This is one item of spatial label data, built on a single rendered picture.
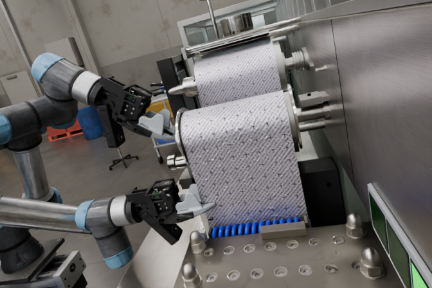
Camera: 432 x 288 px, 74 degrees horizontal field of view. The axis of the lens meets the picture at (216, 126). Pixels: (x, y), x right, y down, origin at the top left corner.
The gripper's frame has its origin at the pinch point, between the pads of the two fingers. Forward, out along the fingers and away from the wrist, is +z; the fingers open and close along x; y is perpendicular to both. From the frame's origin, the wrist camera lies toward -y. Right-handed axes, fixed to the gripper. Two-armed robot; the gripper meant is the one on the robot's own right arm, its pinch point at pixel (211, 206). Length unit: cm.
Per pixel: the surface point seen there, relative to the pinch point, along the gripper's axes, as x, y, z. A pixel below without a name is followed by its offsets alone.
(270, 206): -0.2, -2.1, 13.7
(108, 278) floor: 94, -109, -129
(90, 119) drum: 539, -60, -424
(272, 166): -0.3, 7.9, 16.1
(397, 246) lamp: -30.2, 11.0, 29.6
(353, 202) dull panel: 1.6, -4.8, 31.8
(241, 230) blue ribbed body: -3.4, -5.3, 6.4
